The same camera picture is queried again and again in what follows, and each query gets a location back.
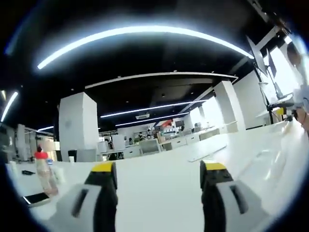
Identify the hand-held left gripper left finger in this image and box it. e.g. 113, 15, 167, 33
45, 161, 119, 232

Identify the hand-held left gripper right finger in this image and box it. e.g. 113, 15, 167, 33
199, 159, 269, 232

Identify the clear plastic storage box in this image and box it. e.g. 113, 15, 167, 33
239, 119, 309, 187

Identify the flat white panel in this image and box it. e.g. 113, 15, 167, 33
187, 142, 228, 163

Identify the white smartphone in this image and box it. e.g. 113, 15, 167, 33
23, 192, 51, 205

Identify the clear bottle with red cap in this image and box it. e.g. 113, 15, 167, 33
34, 144, 59, 196

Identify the white office desk row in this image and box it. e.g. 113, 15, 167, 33
96, 127, 221, 160

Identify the wide white pillar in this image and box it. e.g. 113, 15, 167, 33
58, 91, 100, 162

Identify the narrow white pillar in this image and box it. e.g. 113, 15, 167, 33
213, 80, 246, 133

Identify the short ceiling light strip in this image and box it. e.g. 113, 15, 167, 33
0, 91, 19, 123

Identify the person's upper body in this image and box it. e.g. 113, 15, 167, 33
286, 36, 309, 137

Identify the monitor on stand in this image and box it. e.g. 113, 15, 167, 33
246, 35, 278, 97

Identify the long ceiling light strip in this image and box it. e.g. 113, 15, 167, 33
37, 25, 254, 70

